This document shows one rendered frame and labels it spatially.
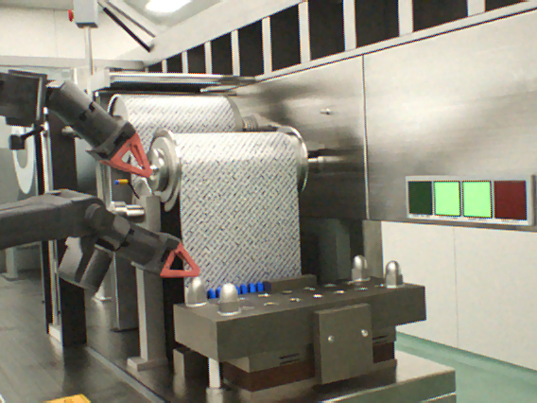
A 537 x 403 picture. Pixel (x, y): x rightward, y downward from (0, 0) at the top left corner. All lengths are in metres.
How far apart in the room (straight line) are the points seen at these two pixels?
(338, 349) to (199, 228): 0.31
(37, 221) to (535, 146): 0.69
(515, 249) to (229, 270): 3.03
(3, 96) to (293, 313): 0.55
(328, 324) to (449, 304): 3.47
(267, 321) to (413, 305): 0.29
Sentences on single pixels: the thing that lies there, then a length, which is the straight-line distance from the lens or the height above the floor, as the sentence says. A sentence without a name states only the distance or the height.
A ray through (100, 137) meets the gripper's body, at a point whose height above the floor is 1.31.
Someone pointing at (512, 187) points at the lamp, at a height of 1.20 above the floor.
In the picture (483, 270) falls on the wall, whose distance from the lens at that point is 4.30.
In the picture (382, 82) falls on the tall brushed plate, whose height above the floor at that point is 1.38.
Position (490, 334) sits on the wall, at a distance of 4.35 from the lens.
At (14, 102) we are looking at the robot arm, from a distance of 1.13.
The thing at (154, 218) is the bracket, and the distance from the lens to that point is 1.24.
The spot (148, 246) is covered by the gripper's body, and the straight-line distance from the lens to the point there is 1.13.
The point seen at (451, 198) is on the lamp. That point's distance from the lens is 1.10.
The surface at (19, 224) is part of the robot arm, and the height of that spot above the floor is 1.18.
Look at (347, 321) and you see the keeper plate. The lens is 1.10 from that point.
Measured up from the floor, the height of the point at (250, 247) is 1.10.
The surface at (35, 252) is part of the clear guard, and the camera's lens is 2.17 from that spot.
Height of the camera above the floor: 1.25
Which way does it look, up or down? 3 degrees down
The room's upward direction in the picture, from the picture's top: 3 degrees counter-clockwise
